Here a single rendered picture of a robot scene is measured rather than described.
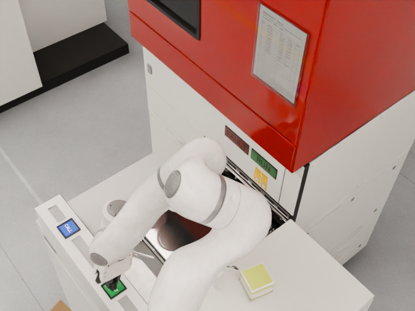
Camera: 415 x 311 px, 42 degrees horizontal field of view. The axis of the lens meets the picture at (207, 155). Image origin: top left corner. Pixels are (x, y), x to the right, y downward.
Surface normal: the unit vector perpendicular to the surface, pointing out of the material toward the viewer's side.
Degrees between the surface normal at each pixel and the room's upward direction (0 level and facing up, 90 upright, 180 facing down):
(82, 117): 0
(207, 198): 55
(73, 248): 0
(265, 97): 90
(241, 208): 49
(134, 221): 44
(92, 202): 0
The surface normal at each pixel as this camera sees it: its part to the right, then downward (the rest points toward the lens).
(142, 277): 0.02, -0.65
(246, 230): 0.24, 0.33
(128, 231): 0.22, 0.11
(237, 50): -0.77, 0.47
